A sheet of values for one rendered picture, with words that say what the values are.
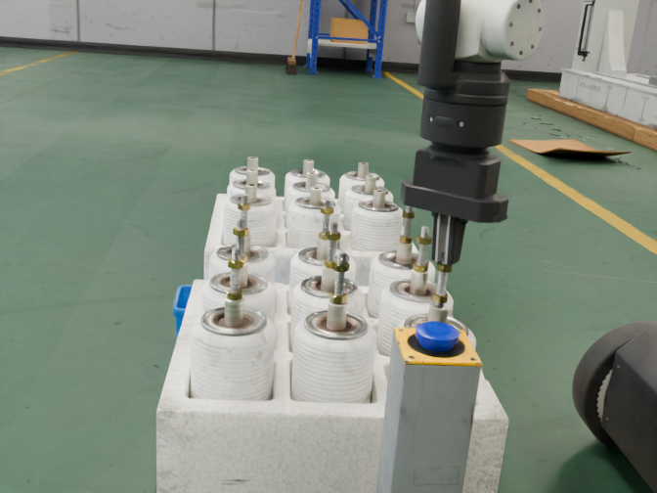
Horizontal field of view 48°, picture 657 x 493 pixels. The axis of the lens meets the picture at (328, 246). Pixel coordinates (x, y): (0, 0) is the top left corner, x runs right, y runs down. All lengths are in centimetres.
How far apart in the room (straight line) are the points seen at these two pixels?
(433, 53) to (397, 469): 40
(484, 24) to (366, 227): 66
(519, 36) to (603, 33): 462
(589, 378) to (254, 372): 51
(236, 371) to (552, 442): 56
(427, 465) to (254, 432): 21
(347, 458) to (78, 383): 55
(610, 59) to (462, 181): 449
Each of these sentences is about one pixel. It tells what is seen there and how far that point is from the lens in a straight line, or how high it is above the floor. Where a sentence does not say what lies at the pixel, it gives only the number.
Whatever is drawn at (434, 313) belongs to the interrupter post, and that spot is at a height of 27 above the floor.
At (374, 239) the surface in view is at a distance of 135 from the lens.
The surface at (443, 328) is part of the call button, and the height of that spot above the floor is 33.
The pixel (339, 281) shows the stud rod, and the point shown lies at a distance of 84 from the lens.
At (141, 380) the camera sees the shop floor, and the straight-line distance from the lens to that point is 127.
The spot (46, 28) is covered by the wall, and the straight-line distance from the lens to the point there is 736.
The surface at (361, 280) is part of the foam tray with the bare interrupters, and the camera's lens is 134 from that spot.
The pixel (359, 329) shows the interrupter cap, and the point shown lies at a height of 25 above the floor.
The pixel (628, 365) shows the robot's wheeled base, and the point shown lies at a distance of 108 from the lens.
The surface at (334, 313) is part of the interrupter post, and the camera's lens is 85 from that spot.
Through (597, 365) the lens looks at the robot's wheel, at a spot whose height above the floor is 15.
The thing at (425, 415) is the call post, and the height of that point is 26.
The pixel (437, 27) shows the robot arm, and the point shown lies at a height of 59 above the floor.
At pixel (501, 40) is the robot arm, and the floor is 58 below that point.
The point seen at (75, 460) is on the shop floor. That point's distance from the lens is 109.
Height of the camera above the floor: 61
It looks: 18 degrees down
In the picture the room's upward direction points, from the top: 4 degrees clockwise
